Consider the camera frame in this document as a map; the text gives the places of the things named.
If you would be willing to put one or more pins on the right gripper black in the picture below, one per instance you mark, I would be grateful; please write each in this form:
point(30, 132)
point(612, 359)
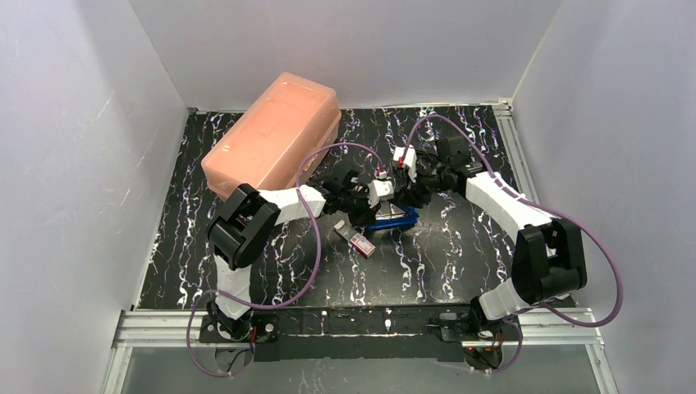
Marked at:
point(411, 188)

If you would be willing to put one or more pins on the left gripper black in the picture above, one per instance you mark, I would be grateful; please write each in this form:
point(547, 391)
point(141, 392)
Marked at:
point(364, 208)

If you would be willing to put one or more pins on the blue stapler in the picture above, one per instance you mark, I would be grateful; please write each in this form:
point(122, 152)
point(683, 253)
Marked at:
point(405, 217)

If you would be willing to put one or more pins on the red white staple box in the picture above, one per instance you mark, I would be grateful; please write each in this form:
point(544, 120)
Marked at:
point(357, 240)

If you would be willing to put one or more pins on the beige small stapler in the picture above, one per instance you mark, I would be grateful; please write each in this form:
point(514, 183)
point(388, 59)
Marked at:
point(386, 211)

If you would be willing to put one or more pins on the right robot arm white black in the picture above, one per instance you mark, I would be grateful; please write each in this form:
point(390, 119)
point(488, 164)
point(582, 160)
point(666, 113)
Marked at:
point(548, 258)

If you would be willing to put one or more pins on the pink plastic storage box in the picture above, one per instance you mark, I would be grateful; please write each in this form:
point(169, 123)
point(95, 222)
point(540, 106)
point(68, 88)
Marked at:
point(275, 142)

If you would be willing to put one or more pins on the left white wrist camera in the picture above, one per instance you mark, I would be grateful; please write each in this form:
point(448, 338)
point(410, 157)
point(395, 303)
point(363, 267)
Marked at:
point(380, 190)

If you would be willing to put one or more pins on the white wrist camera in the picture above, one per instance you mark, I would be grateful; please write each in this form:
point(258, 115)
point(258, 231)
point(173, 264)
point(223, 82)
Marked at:
point(405, 158)
point(380, 190)

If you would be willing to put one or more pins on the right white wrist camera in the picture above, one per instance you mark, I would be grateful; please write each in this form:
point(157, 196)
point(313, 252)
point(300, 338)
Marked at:
point(405, 158)

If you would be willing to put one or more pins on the aluminium frame rail right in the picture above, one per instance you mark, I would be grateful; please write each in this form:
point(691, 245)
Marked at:
point(507, 131)

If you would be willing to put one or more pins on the aluminium frame rail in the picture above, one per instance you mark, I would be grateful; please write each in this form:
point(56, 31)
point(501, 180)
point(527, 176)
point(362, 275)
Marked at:
point(507, 131)
point(174, 328)

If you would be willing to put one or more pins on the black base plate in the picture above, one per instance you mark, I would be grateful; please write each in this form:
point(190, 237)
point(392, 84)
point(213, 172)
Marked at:
point(426, 347)

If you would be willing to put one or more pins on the aluminium frame rail front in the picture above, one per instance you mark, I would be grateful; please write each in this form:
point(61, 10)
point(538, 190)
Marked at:
point(174, 328)

